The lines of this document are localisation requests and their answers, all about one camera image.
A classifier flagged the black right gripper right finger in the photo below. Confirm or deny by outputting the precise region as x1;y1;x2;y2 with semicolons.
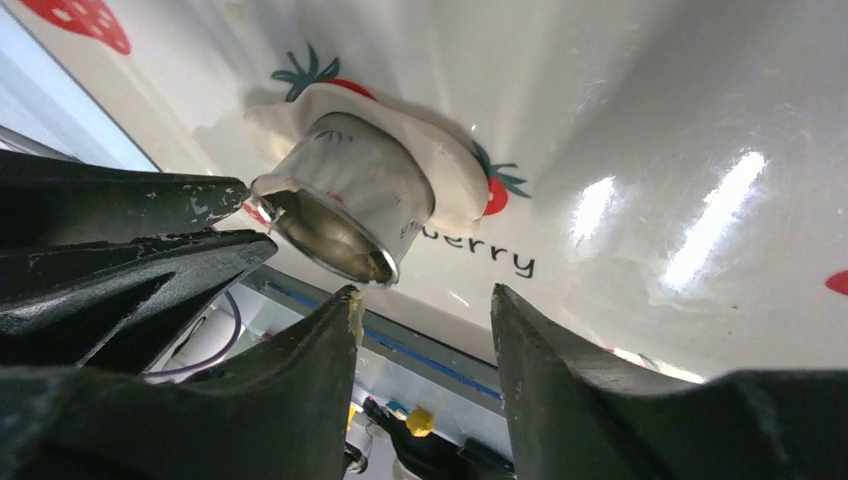
491;284;847;479

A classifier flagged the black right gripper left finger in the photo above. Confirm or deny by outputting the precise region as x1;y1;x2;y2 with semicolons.
1;286;362;479

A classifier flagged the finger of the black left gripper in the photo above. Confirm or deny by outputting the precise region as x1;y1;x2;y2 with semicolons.
1;230;278;371
1;151;248;252

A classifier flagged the round metal cutter ring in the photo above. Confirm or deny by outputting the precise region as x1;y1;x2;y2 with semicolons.
250;111;437;289

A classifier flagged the white dough piece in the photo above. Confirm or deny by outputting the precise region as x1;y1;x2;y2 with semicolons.
243;83;489;236

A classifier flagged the strawberry print rectangular tray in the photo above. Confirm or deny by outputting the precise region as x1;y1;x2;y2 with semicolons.
1;1;847;379

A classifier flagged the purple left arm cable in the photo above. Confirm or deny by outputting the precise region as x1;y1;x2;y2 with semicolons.
142;291;244;380

